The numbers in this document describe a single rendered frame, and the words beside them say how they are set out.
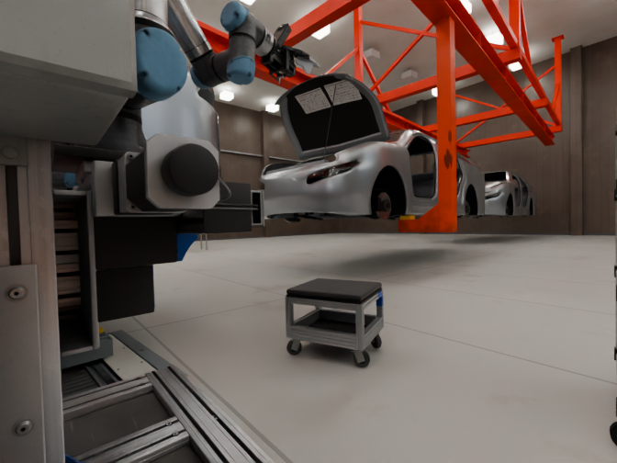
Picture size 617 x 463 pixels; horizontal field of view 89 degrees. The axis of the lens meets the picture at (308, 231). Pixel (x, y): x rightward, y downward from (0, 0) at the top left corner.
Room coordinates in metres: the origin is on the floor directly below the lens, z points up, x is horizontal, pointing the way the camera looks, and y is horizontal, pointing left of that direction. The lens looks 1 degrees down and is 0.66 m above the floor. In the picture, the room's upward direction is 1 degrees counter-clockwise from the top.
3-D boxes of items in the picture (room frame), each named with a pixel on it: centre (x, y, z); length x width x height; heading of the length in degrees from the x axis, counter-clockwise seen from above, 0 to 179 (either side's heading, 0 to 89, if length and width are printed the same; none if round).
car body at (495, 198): (9.89, -5.66, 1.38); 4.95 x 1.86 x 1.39; 136
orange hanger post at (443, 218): (3.91, -1.47, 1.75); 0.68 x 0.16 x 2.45; 46
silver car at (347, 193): (5.46, -1.42, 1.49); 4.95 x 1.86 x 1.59; 136
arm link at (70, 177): (0.96, 0.73, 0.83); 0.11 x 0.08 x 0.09; 95
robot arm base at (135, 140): (0.72, 0.44, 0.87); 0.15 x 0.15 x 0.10
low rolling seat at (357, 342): (1.63, -0.14, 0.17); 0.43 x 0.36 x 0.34; 61
